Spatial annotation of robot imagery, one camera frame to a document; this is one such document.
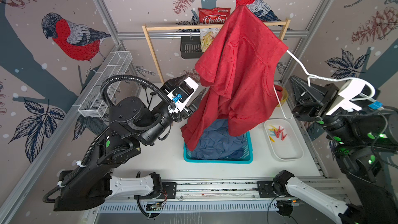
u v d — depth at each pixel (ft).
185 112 1.21
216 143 2.62
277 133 3.00
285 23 2.04
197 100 1.28
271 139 2.96
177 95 0.97
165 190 2.39
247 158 2.61
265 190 2.39
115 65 2.93
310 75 1.05
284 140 2.95
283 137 2.98
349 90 0.90
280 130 3.09
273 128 3.10
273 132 3.03
